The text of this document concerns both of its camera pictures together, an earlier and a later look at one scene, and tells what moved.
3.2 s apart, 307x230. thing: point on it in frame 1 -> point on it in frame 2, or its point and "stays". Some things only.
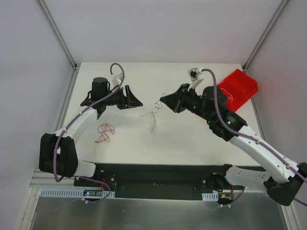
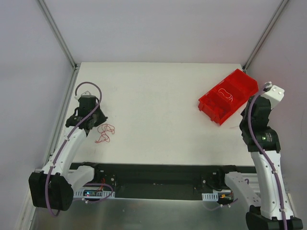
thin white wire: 229,93 stays
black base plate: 158,181 stays
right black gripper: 182,98 -> 260,104
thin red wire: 103,129 stays
